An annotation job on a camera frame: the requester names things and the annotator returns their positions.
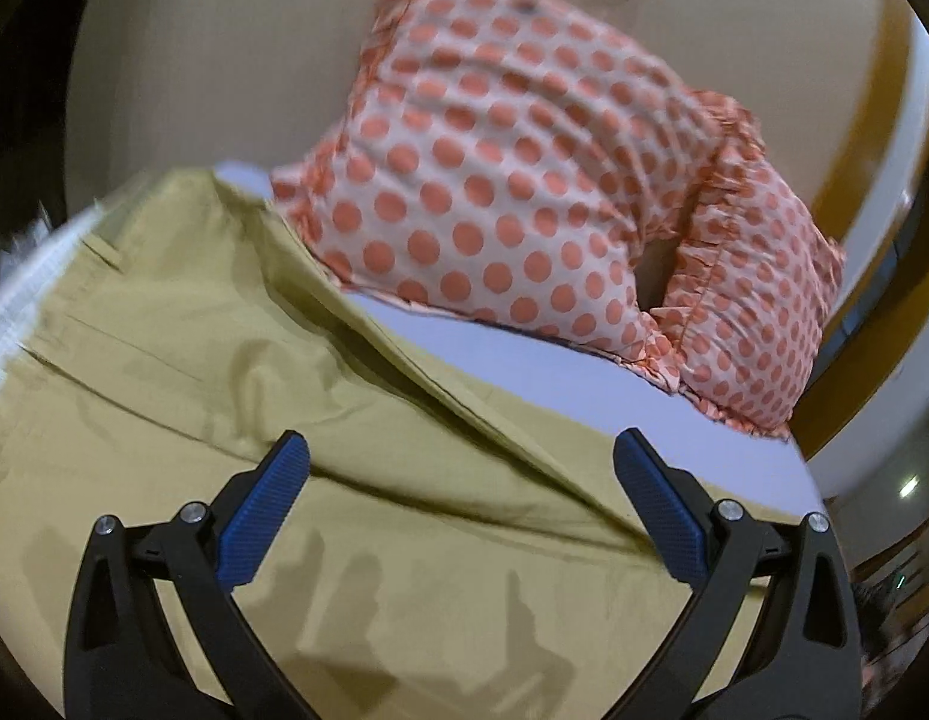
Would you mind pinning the polka dot pillow far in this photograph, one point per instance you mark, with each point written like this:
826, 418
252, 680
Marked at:
754, 285

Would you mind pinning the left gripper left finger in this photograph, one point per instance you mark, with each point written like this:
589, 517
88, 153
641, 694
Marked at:
154, 630

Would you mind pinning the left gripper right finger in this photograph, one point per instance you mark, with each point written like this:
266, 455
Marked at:
770, 629

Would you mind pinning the white bed sheet mattress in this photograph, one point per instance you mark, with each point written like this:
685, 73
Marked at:
596, 392

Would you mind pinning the polka dot pillow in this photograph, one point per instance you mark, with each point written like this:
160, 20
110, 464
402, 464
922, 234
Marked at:
507, 161
754, 285

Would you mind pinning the polka dot pillow near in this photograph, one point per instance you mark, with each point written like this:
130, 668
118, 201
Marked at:
507, 161

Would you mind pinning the khaki yellow pants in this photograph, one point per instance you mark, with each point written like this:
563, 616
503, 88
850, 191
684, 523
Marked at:
456, 552

